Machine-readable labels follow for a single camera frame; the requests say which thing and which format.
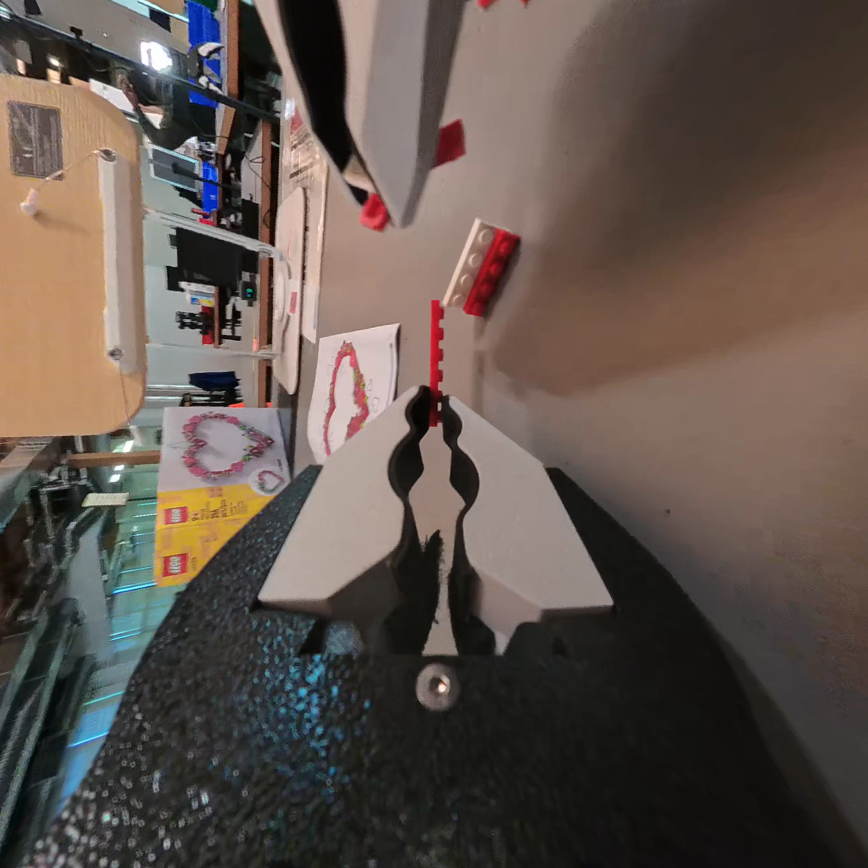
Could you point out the small red lego piece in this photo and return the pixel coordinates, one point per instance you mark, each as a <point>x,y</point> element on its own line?
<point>449,142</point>
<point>373,213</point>

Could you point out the tan wooden chair back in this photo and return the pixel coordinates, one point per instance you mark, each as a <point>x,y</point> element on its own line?
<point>54,305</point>

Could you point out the red and white lego assembly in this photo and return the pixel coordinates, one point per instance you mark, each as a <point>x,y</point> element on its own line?
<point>481,268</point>

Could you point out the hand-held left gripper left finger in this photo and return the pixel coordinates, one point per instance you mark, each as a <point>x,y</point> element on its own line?
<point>339,529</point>

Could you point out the white rounded tray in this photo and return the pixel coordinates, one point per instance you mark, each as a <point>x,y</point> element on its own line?
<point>288,325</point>

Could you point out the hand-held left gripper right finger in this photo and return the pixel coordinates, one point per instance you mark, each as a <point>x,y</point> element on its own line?
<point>529,542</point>

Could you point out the long red lego plate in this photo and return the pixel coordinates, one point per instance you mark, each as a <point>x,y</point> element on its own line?
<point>435,352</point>

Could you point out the white sheet with red label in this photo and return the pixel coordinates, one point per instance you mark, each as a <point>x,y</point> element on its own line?
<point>302,146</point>

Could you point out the black monitor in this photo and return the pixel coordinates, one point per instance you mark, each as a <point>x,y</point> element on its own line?
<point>203,254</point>

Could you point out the blue plastic crate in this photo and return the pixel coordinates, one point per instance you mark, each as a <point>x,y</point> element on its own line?
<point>203,41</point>

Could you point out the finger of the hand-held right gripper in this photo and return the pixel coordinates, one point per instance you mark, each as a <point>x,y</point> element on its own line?
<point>407,102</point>
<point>288,81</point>

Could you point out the heart picture instruction booklet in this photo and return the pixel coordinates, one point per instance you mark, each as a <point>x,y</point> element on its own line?
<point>380,366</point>

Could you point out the lego set box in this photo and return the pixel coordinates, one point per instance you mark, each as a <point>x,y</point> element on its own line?
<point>217,515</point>

